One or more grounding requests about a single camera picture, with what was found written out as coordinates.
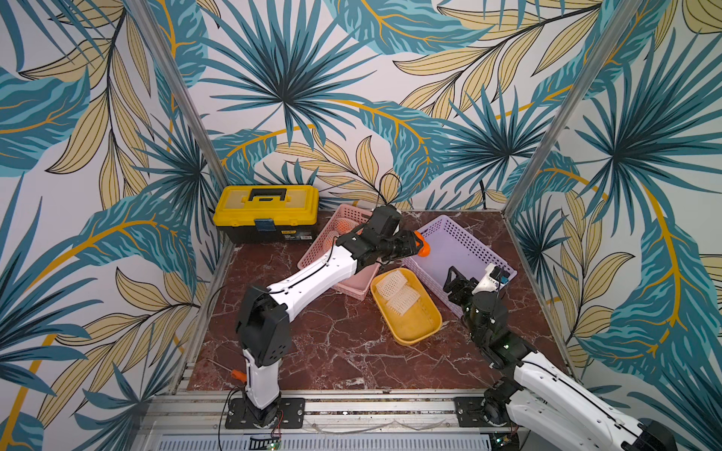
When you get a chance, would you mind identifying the white foam net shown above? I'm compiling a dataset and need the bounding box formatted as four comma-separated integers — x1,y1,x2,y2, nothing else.
376,270,407,301
387,286,420,316

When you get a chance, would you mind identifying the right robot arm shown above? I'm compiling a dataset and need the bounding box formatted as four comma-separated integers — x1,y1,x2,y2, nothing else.
443,264,678,450

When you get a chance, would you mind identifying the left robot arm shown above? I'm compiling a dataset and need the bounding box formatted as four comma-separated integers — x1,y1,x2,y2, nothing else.
236,205,431,428

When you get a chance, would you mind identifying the purple perforated basket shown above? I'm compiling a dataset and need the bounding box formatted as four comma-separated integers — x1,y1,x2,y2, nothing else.
402,215,517,318

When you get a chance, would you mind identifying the yellow plastic tub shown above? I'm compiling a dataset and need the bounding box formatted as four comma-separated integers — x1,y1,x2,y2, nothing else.
370,268,442,346

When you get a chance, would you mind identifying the pink perforated basket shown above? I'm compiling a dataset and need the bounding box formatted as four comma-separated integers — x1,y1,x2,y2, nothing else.
297,204,380,300

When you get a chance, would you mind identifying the yellow black toolbox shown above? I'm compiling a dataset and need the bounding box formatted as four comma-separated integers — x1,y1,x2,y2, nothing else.
214,185,320,245

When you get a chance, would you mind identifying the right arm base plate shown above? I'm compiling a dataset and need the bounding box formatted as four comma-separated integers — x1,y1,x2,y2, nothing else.
453,396,517,428

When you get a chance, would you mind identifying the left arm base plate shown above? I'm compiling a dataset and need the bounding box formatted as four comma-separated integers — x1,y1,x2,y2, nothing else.
225,397,306,430

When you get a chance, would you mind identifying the orange handled screwdriver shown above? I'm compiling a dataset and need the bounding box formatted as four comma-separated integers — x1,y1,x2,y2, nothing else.
208,359,247,384

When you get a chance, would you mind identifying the aluminium front rail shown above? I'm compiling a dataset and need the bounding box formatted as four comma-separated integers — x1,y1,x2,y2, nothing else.
132,389,540,450

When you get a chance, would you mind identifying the right aluminium corner post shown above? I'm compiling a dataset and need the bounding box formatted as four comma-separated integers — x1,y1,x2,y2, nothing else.
503,0,641,219

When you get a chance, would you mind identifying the aluminium corner post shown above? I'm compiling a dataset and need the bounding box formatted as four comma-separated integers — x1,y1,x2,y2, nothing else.
126,0,229,189
503,0,641,219

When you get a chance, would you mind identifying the left aluminium corner post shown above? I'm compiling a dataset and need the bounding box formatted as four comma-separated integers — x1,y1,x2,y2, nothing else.
126,0,229,189

